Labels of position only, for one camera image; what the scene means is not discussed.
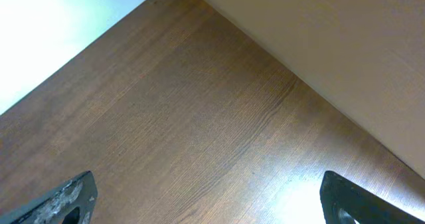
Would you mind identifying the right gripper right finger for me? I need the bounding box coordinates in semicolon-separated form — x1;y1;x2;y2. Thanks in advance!
319;170;424;224

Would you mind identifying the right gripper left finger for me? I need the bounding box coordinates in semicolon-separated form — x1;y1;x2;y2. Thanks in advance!
1;171;98;224

